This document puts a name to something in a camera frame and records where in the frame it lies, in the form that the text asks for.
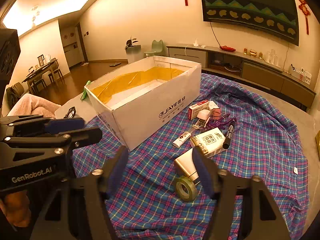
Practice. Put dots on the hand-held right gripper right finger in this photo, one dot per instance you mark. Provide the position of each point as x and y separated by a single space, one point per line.
203 172

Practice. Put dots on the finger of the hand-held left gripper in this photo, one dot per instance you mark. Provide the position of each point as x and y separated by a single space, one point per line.
50 143
65 125

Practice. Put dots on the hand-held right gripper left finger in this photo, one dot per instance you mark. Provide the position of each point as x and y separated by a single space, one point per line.
122 161

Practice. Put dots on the gold square box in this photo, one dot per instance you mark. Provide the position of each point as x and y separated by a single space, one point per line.
183 163

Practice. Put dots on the green tape roll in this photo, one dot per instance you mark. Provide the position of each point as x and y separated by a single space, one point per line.
182 192

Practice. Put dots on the beige tissue pack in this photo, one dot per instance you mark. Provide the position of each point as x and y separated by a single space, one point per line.
208 142

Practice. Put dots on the white clear-capped tube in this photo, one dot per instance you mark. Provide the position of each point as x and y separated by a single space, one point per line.
182 139

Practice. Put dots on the black marker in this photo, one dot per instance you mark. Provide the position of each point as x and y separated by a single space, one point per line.
228 136

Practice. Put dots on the purple toy figure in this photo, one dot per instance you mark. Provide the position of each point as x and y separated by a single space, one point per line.
220 123

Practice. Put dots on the person's left hand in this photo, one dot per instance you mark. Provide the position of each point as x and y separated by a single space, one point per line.
16 207

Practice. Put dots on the blue plaid cloth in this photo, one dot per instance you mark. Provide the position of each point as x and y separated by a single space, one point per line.
155 180

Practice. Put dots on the person's pink-clothed leg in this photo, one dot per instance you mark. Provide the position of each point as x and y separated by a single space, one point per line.
32 105

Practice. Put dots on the green plastic stand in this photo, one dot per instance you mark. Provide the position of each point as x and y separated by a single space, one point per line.
86 90

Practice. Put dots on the wooden dining chair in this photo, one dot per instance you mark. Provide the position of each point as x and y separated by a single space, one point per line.
57 73
37 85

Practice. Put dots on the wooden dining table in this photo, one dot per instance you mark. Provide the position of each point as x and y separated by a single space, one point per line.
40 71

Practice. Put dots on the dark backpack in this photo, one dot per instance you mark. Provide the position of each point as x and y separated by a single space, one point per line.
15 92

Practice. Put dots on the red and white staple box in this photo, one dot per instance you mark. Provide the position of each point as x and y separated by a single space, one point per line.
196 108

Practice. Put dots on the electric kettle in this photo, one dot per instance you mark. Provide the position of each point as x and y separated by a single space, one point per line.
40 60

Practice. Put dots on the remote control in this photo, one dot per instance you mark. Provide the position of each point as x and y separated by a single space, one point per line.
115 64

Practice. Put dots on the potted plant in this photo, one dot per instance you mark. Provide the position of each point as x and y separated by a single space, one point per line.
132 52

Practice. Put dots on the ceiling chandelier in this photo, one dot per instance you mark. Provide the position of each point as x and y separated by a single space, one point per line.
35 15

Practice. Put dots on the pale green chair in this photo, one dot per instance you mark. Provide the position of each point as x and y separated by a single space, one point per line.
153 48

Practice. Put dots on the grey television cabinet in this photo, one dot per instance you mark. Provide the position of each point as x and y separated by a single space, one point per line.
262 70

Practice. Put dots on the gold bowl ornament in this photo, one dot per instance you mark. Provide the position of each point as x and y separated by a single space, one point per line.
253 53

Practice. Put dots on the clear plastic cups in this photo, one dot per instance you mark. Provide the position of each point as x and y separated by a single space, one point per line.
272 58

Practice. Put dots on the white desk organizer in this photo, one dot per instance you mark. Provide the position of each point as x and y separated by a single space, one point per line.
302 75

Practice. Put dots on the wall-mounted television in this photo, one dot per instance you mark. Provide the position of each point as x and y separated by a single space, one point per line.
250 7

